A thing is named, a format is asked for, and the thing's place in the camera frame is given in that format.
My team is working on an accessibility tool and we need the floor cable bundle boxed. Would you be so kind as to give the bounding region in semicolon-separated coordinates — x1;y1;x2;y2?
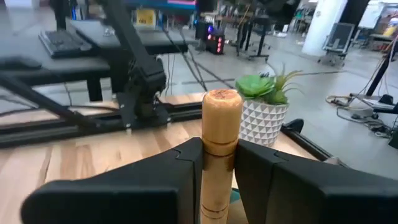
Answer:
325;92;394;139

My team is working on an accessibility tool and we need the black table edge clamp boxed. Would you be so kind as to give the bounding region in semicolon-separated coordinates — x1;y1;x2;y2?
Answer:
280;118;305;135

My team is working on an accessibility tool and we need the black aluminium rig frame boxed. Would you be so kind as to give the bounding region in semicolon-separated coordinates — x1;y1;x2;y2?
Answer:
0;73;205;149

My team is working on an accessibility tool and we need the black computer tower with lights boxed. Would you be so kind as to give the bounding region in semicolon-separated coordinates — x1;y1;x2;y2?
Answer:
204;29;226;56

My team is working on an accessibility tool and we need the black slanted stand leg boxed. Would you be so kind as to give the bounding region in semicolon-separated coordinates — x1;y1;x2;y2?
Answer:
364;40;398;98

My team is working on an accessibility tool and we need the black wheeled stand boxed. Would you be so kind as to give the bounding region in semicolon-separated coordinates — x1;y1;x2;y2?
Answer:
235;14;272;62

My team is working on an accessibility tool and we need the grey wheeled cart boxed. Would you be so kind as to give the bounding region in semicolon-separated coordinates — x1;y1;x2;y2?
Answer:
317;21;356;68

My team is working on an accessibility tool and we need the wooden handle garden tool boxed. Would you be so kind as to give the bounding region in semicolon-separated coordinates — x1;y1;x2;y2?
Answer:
200;88;244;224

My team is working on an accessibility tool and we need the black desk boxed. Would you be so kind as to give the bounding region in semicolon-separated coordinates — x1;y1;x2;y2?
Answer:
0;18;200;103

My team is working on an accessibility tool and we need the computer monitor with pink screen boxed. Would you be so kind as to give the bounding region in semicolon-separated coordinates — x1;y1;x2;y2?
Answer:
124;0;199;11

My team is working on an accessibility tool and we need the black computer mouse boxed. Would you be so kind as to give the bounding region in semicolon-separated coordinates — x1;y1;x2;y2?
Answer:
0;55;44;72

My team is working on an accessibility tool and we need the yellow sign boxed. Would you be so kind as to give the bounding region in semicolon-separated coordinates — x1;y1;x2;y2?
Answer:
135;8;157;27

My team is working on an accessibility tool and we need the succulent in white patterned pot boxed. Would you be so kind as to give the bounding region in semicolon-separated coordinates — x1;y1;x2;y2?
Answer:
234;63;305;147

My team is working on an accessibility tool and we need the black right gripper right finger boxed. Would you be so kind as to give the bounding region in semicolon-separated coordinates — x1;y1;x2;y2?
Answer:
233;139;398;224

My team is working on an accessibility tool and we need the black keyboard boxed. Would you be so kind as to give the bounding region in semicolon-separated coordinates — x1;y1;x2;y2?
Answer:
38;29;93;59

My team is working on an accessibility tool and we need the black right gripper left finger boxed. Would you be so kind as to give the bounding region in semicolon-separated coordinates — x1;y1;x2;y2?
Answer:
20;136;205;224

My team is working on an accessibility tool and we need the white round pillar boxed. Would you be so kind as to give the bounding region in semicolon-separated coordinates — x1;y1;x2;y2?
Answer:
300;0;348;57

